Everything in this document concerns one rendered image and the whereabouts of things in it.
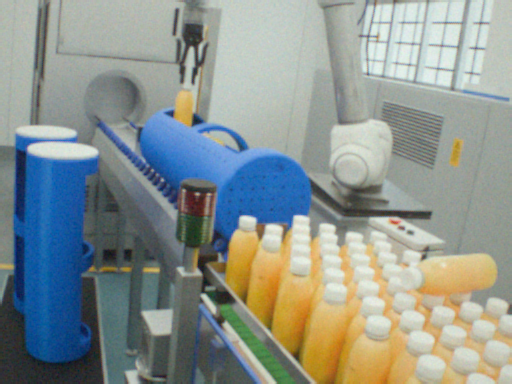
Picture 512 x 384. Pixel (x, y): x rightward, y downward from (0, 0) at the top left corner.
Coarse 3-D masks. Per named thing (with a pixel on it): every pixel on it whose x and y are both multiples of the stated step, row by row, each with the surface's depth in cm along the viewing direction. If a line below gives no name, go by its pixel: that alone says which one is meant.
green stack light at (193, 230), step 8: (184, 216) 89; (192, 216) 89; (200, 216) 89; (208, 216) 90; (176, 224) 91; (184, 224) 89; (192, 224) 89; (200, 224) 89; (208, 224) 90; (176, 232) 91; (184, 232) 90; (192, 232) 89; (200, 232) 90; (208, 232) 91; (184, 240) 90; (192, 240) 90; (200, 240) 90; (208, 240) 91
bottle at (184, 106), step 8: (184, 88) 205; (184, 96) 204; (192, 96) 206; (176, 104) 206; (184, 104) 204; (192, 104) 206; (176, 112) 206; (184, 112) 205; (192, 112) 207; (184, 120) 206
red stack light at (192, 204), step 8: (184, 192) 88; (192, 192) 88; (216, 192) 90; (184, 200) 89; (192, 200) 88; (200, 200) 88; (208, 200) 89; (216, 200) 91; (184, 208) 89; (192, 208) 88; (200, 208) 88; (208, 208) 89
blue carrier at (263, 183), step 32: (160, 128) 197; (192, 128) 179; (224, 128) 179; (160, 160) 188; (192, 160) 161; (224, 160) 146; (256, 160) 141; (288, 160) 145; (224, 192) 140; (256, 192) 144; (288, 192) 148; (224, 224) 143; (288, 224) 151
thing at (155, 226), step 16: (96, 128) 326; (112, 128) 330; (128, 128) 335; (96, 144) 314; (128, 144) 289; (112, 160) 272; (144, 160) 255; (112, 176) 273; (128, 176) 240; (112, 192) 299; (128, 192) 234; (144, 192) 215; (128, 208) 252; (144, 208) 209; (160, 208) 195; (144, 224) 218; (160, 224) 190; (144, 240) 235; (160, 240) 192; (176, 240) 175; (160, 256) 205; (176, 256) 173; (208, 288) 147
